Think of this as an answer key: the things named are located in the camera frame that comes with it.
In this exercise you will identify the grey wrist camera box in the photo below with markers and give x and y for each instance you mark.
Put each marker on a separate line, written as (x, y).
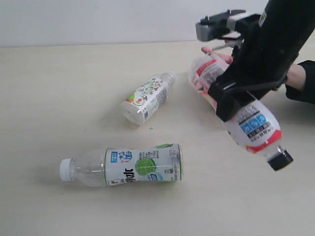
(229, 25)

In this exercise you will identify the lime label bottle white cap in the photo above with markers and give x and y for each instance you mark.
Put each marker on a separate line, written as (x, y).
(115, 166)

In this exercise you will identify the square bottle with floral label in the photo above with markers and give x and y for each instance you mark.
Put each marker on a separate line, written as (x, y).
(148, 98)

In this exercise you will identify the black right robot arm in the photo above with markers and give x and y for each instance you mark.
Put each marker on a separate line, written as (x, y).
(306, 7)

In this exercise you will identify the pink red label bottle black cap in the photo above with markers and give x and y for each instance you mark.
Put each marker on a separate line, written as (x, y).
(254, 127)

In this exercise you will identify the open bare human hand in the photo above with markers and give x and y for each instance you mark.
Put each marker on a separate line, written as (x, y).
(227, 58)

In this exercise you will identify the forearm in black sleeve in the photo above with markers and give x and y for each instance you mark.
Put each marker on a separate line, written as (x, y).
(300, 83)

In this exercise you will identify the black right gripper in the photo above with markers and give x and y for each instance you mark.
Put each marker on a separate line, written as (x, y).
(260, 61)

